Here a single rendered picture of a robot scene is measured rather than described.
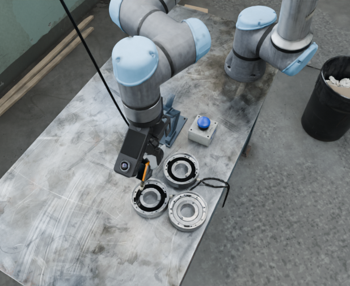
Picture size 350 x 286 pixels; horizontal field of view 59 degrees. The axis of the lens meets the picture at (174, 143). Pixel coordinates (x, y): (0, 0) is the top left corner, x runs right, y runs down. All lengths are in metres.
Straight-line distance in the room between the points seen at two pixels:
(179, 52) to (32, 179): 0.63
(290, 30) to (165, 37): 0.45
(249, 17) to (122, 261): 0.79
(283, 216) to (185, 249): 1.04
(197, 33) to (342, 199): 1.55
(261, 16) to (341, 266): 1.28
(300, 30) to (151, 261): 0.72
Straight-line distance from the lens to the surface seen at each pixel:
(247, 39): 1.06
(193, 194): 0.85
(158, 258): 0.83
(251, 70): 1.13
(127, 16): 0.64
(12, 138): 2.21
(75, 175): 0.96
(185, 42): 0.56
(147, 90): 0.53
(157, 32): 0.59
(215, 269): 1.65
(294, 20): 0.91
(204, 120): 0.93
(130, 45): 0.52
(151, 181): 0.87
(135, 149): 0.62
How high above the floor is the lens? 1.61
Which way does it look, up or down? 57 degrees down
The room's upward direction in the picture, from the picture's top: 1 degrees counter-clockwise
